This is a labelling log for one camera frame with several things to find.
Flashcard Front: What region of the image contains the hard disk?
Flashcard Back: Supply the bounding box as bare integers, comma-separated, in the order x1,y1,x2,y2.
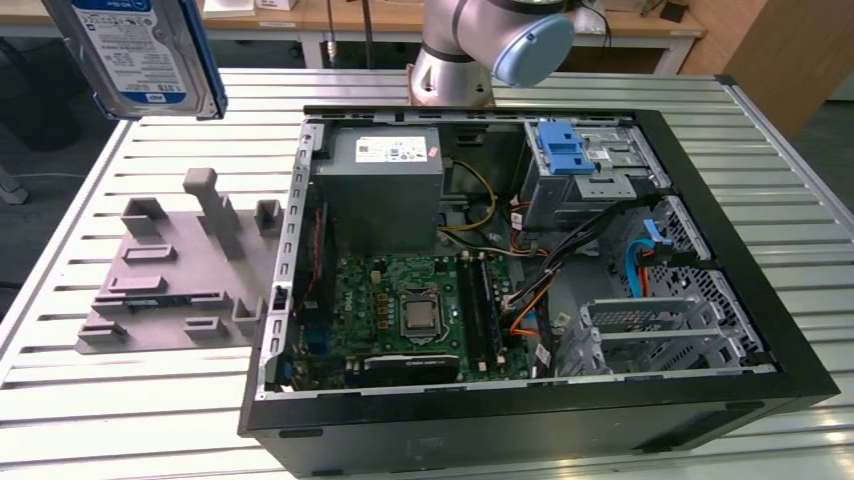
43,0,229,121

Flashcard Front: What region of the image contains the metal disk bay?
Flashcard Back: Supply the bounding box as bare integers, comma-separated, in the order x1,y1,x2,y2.
576,297,762,376

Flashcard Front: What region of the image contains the grey power supply unit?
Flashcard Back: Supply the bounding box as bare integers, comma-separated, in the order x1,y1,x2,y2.
312,124,447,256

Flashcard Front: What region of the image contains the green motherboard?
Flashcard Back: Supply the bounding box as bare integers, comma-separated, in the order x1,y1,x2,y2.
292,252,535,389

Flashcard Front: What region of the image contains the silver CPU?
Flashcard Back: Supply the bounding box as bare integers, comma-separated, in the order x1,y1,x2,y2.
403,299,439,337

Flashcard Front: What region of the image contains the black RAM slot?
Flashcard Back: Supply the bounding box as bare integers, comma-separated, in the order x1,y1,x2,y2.
459,252,487,369

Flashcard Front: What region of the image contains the CPU socket with metal cover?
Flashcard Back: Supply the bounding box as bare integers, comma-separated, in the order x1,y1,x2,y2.
396,288,447,346

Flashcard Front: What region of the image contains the black RAM stick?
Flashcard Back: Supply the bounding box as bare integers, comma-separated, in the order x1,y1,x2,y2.
478,253,507,362

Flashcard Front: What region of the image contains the black graphics card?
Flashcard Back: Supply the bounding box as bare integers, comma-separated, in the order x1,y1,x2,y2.
344,353,462,387

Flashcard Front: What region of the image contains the blue plastic drive latch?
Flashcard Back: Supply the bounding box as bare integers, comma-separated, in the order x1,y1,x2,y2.
536,121,595,176

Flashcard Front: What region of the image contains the metal drive cage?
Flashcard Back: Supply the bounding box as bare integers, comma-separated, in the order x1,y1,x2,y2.
519,119,672,234

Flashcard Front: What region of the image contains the grey parts rack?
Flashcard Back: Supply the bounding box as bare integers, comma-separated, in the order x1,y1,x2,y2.
73,167,288,356

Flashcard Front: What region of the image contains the black PC case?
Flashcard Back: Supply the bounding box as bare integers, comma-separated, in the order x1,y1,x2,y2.
237,104,840,479

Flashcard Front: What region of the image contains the wooden desk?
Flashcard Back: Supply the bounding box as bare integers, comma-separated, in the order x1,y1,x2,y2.
199,0,710,76

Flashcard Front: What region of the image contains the grey chair base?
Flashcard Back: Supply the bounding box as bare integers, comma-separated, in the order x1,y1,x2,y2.
0,164,29,206

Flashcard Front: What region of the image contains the yellow wire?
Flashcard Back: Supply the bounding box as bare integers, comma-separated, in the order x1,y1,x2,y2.
439,159,499,234

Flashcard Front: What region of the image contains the orange wire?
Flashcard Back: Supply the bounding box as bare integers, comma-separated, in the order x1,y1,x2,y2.
510,302,546,342

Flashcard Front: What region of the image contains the blue data wire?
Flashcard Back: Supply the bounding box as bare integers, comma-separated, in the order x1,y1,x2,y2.
626,219,675,301

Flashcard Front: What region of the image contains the red power wire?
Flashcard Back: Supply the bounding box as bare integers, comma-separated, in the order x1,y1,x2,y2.
638,249,659,301

